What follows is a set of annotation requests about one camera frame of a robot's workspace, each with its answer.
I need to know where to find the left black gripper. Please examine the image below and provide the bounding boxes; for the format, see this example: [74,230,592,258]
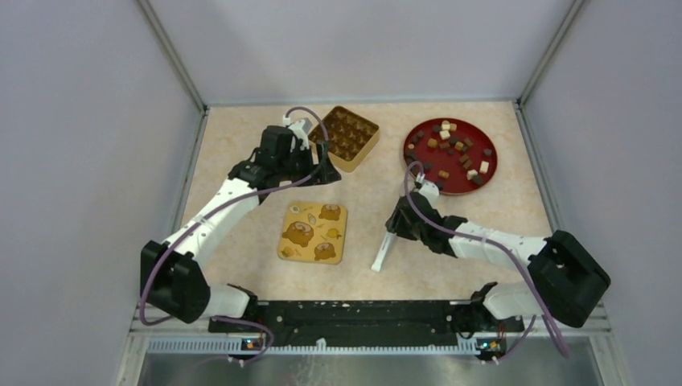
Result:
[277,141,341,187]

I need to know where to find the silver metal tongs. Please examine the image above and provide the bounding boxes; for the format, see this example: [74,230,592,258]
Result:
[371,232,397,273]

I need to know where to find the gold chocolate tin box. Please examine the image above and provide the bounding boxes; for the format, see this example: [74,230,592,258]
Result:
[323,105,380,173]

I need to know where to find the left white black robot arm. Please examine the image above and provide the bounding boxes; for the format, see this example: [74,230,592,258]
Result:
[140,117,341,333]

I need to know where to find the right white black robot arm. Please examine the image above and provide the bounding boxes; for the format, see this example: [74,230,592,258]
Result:
[385,182,611,331]

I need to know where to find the white chocolate cube right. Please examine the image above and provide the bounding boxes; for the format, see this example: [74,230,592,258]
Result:
[479,161,490,175]

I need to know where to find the yellow bear tin lid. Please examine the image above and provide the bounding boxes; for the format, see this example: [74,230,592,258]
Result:
[277,201,348,265]

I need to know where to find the red round plate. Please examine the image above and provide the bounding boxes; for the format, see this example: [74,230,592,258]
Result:
[402,117,499,195]

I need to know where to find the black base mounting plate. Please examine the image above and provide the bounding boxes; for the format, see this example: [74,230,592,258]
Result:
[208,300,524,347]

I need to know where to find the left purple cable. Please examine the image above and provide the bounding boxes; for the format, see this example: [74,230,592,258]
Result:
[138,106,331,327]

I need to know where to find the grey aluminium rail frame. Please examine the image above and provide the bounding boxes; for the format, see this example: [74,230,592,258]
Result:
[118,304,634,385]

